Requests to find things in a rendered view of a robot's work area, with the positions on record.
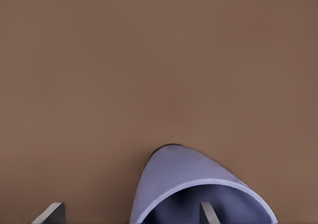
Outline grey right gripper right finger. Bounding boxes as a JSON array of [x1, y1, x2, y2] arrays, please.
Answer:
[[200, 202, 220, 224]]

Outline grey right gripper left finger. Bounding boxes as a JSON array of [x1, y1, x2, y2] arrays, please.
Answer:
[[31, 202, 66, 224]]

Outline lavender blue cup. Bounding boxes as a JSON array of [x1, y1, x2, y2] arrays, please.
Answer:
[[129, 143, 278, 224]]

